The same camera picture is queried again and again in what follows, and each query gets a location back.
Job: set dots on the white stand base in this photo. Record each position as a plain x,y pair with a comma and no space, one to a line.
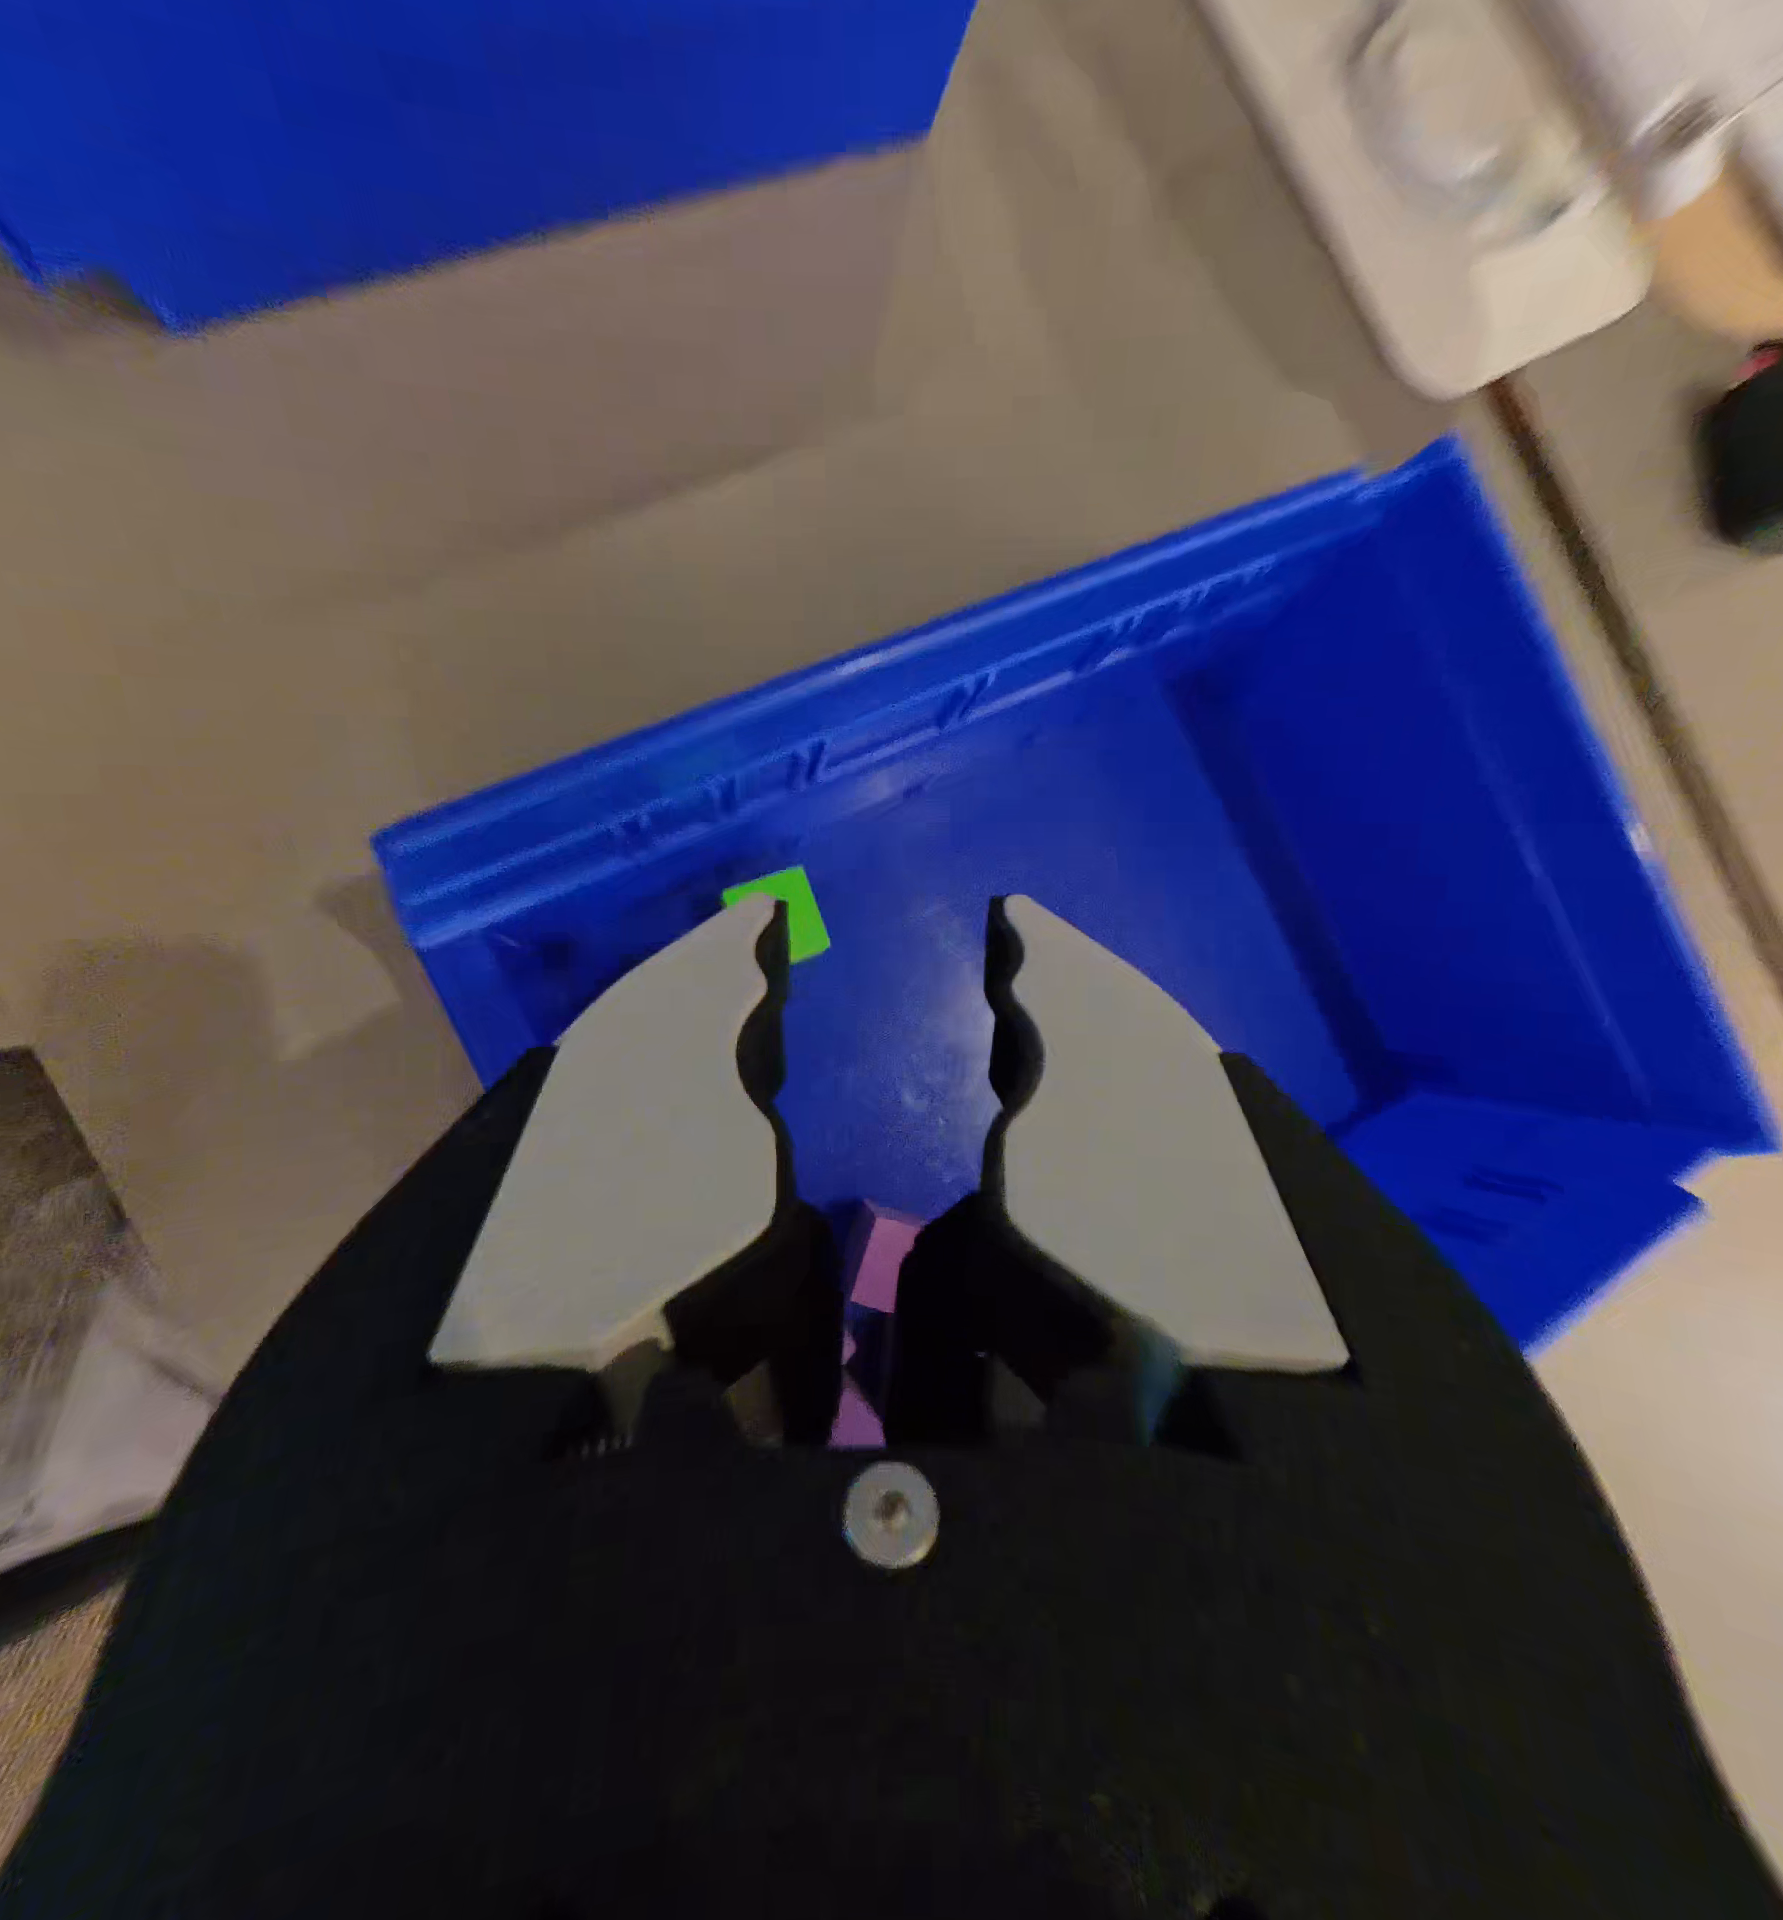
1432,271

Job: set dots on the white clip bar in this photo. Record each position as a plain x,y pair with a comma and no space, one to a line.
1702,91

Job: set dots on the green wooden cube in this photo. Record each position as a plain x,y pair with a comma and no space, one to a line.
802,915

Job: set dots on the blue plastic bin with cubes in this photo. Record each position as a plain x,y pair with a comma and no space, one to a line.
1432,901

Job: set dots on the purple wooden cube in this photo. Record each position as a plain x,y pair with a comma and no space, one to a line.
884,1260
856,1419

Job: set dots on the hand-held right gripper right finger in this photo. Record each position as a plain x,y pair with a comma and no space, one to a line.
1162,1184

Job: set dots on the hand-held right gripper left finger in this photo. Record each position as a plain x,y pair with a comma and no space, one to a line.
622,1184

